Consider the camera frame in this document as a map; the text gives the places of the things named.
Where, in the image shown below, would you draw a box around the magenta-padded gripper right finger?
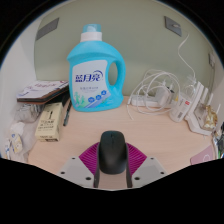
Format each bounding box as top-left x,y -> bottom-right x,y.
124,141 -> 167,189

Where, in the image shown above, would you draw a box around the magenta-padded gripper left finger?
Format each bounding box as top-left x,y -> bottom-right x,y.
55,141 -> 101,189

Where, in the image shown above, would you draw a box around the black computer mouse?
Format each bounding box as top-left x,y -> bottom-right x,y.
97,130 -> 129,175

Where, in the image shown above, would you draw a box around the pink mouse pad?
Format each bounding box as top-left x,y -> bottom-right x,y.
189,143 -> 216,166

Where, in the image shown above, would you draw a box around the black pen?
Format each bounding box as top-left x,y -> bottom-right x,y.
62,98 -> 72,127

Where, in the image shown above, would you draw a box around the cream cardboard box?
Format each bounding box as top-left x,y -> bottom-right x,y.
34,102 -> 64,143

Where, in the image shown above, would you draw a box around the white power strip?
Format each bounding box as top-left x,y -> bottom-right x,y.
127,94 -> 174,108

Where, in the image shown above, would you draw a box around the clear bottle with white label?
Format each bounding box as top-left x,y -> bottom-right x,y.
169,74 -> 196,123

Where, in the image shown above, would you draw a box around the crumpled plastic bags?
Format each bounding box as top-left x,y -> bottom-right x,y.
3,103 -> 43,161

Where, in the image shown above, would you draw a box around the blue detergent bottle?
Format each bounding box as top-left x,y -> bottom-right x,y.
66,23 -> 127,113

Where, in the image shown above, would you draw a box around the stack of books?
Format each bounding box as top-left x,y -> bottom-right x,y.
16,79 -> 70,104

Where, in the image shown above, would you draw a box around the tangled white cable bundle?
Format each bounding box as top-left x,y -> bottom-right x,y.
126,68 -> 181,121

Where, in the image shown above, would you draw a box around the white cable from socket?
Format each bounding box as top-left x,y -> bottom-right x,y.
177,33 -> 198,81

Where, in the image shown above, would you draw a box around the wall socket with white adapter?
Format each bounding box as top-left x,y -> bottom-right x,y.
208,52 -> 216,69

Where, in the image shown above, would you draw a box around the grey blank wall plate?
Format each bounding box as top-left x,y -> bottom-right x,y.
35,17 -> 60,42

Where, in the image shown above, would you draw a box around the grey wall socket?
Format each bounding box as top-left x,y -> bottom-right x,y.
163,15 -> 183,37

